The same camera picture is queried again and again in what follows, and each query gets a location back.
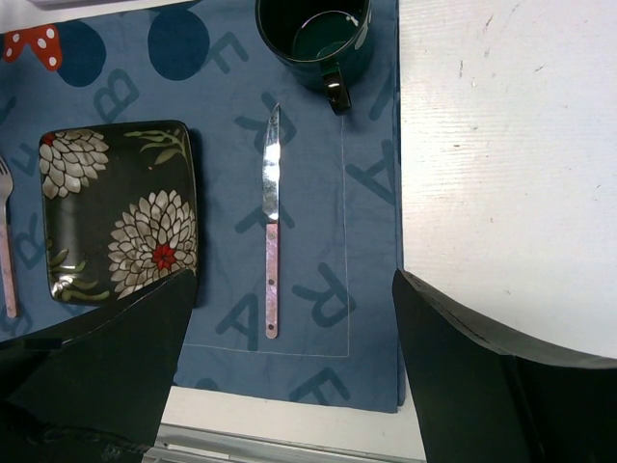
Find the knife with pink handle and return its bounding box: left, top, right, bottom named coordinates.
left=262, top=103, right=282, bottom=340

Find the dark green mug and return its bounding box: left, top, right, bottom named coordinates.
left=255, top=0, right=374, bottom=115

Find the fork with pink handle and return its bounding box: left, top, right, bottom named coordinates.
left=0, top=159, right=18, bottom=318

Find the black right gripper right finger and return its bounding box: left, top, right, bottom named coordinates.
left=392, top=270, right=616, bottom=462

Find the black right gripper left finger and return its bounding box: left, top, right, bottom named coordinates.
left=1, top=270, right=197, bottom=462

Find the lavender bread tray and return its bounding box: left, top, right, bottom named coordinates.
left=28, top=0, right=194, bottom=11

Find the blue letter-print placemat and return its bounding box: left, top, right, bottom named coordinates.
left=1, top=1, right=403, bottom=413

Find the black floral square plate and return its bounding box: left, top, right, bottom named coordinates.
left=39, top=121, right=199, bottom=306

